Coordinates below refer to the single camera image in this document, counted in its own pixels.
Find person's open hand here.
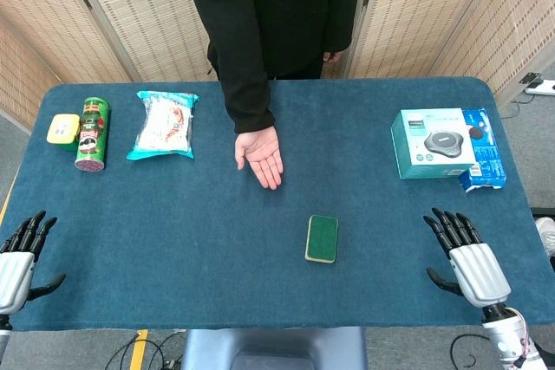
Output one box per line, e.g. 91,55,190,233
234,126,284,191

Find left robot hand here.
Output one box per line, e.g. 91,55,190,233
0,210,67,315

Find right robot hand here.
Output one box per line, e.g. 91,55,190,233
422,207,512,308

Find person's black sleeved forearm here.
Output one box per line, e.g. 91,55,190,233
173,0,277,135

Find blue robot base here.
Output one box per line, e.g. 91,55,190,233
180,327,369,370

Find person's black clothed torso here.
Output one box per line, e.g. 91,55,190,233
173,0,364,81

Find green scouring sponge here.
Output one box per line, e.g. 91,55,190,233
304,214,339,264

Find blue table cloth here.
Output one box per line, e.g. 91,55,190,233
7,76,555,333

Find white shoe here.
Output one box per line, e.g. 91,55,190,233
533,216,555,258

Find white snack bag teal edges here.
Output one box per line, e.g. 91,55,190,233
126,90,201,162

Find blue Oreo box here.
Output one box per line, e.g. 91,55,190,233
457,107,507,194

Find teal speakerphone box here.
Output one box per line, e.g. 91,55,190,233
390,107,477,180

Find yellow lidded green container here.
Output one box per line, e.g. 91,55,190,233
46,113,82,153

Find green Pringles can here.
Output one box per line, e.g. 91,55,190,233
74,96,111,172

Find bamboo folding screen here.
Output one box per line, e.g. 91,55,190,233
0,0,555,128

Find white power strip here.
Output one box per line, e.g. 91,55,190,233
519,71,555,97

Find black floor cable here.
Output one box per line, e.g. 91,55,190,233
104,329,186,370

